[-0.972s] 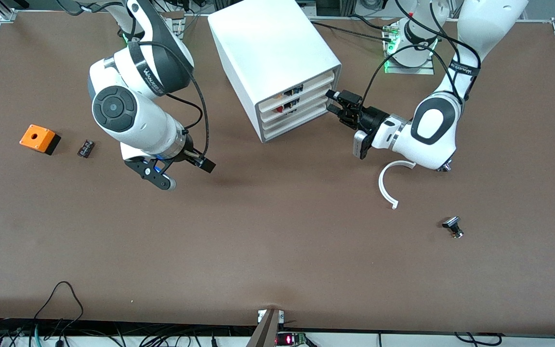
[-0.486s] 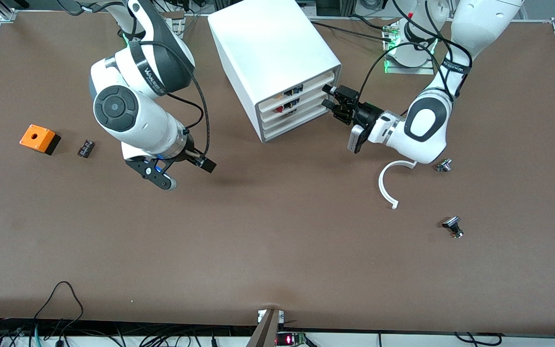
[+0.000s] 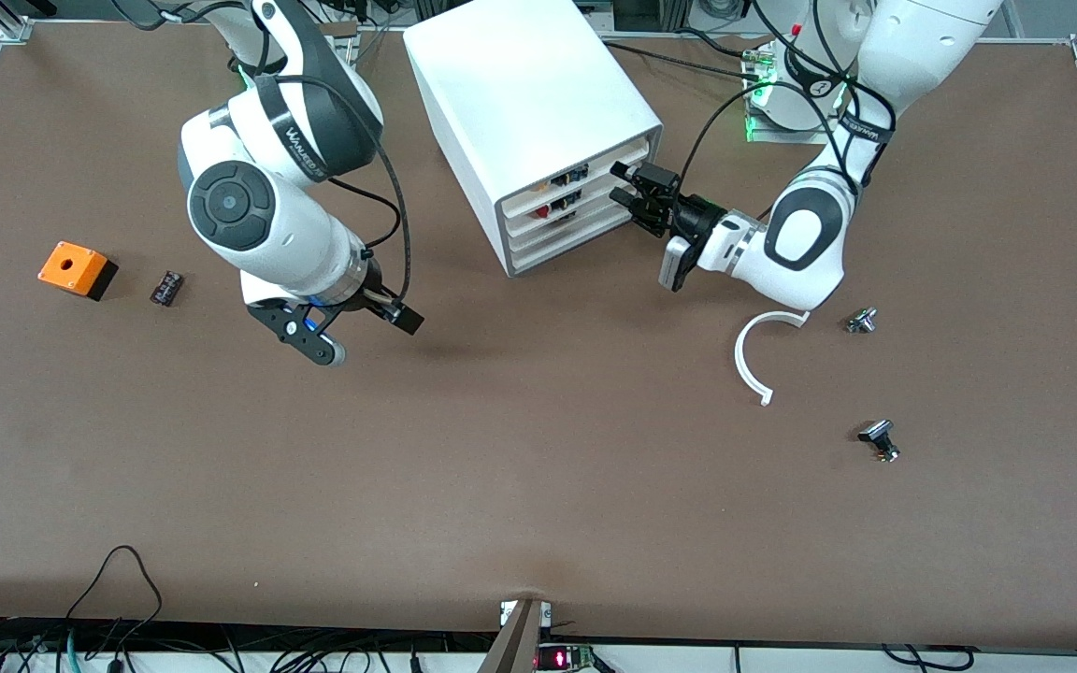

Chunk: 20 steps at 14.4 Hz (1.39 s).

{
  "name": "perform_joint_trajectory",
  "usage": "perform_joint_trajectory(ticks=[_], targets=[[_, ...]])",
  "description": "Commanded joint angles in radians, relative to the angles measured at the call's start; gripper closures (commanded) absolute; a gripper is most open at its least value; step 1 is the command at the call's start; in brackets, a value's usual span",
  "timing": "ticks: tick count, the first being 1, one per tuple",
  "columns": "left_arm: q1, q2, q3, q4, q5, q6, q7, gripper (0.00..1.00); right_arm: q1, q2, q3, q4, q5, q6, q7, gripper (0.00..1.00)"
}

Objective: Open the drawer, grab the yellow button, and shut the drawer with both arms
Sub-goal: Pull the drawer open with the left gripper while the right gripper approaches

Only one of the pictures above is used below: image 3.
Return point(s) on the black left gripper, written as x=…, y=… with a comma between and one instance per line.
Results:
x=691, y=217

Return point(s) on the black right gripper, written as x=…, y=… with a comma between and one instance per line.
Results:
x=376, y=301

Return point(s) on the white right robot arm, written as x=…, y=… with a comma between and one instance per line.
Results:
x=249, y=215

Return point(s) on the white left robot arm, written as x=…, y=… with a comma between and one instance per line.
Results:
x=810, y=234

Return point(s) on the white curved plastic arc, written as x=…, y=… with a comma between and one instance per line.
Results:
x=739, y=360

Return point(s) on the small black terminal block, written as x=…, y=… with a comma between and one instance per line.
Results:
x=167, y=288

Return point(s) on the upper metal bolt part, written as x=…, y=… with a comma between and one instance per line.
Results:
x=862, y=322

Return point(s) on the metal bolt part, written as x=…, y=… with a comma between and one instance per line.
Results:
x=862, y=322
x=878, y=436

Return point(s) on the lower metal bolt part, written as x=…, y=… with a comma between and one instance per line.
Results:
x=878, y=436

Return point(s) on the device with red display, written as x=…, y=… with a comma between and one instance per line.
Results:
x=562, y=658

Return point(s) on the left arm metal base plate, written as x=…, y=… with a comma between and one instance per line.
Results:
x=763, y=133

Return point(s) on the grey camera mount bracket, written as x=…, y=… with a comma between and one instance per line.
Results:
x=518, y=640

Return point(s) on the orange button enclosure box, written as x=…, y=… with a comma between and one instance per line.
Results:
x=71, y=266

